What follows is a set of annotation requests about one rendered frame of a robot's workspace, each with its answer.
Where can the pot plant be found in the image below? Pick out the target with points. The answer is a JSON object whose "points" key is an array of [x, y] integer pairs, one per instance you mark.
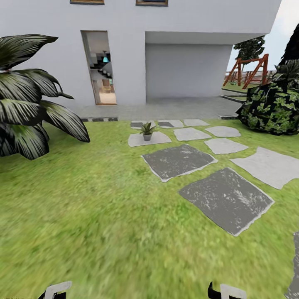
{"points": [[147, 131]]}

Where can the tree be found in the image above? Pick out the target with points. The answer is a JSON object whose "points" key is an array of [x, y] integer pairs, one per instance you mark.
{"points": [[250, 49], [292, 49]]}

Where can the fixed window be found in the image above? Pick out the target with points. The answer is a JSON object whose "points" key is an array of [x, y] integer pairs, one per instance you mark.
{"points": [[99, 61]]}

